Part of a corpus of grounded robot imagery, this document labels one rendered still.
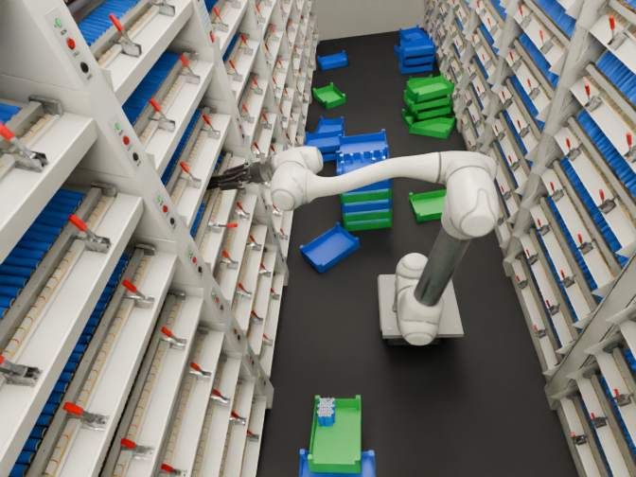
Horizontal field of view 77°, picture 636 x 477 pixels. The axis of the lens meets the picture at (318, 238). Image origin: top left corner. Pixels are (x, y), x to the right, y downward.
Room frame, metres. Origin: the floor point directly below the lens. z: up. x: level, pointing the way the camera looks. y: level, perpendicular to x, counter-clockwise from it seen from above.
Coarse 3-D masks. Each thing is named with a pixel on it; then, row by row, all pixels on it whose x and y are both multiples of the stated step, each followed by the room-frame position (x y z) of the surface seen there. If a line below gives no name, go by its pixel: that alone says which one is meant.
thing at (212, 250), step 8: (224, 144) 1.45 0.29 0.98; (224, 152) 1.43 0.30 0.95; (232, 152) 1.42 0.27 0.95; (240, 152) 1.43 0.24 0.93; (240, 160) 1.42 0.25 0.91; (208, 192) 1.21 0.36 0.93; (224, 192) 1.21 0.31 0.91; (232, 192) 1.22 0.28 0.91; (224, 200) 1.17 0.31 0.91; (232, 200) 1.18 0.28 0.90; (224, 208) 1.13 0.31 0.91; (216, 216) 1.09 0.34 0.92; (224, 216) 1.09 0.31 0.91; (200, 224) 1.04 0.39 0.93; (224, 224) 1.05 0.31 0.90; (208, 232) 1.01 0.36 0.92; (224, 232) 1.05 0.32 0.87; (208, 240) 0.97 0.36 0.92; (216, 240) 0.97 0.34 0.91; (208, 248) 0.94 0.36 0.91; (216, 248) 0.94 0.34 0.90; (208, 256) 0.90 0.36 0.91; (216, 256) 0.91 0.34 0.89; (208, 264) 0.84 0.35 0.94
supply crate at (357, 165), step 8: (336, 152) 1.95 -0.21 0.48; (352, 152) 1.95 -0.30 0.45; (360, 152) 1.94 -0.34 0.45; (368, 152) 1.93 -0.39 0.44; (376, 152) 1.93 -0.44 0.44; (384, 152) 1.90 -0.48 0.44; (344, 160) 1.96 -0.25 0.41; (360, 160) 1.93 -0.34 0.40; (368, 160) 1.91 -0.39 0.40; (376, 160) 1.90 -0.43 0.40; (344, 168) 1.88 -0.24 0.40; (352, 168) 1.86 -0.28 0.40
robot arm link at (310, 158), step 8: (288, 152) 1.13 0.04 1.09; (296, 152) 1.11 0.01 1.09; (304, 152) 1.11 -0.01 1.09; (312, 152) 1.10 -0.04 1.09; (320, 152) 1.13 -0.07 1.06; (280, 160) 1.10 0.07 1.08; (288, 160) 1.07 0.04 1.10; (296, 160) 1.07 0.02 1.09; (304, 160) 1.08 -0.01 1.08; (312, 160) 1.08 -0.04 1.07; (320, 160) 1.09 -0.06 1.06; (312, 168) 1.07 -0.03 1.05; (320, 168) 1.08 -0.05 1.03
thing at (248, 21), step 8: (248, 8) 2.12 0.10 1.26; (248, 16) 2.13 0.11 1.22; (240, 24) 2.13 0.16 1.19; (248, 24) 2.13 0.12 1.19; (256, 56) 2.13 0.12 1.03; (256, 64) 2.13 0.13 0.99; (264, 64) 2.12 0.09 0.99; (272, 96) 2.12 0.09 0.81; (272, 104) 2.12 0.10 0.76; (280, 128) 2.13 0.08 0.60
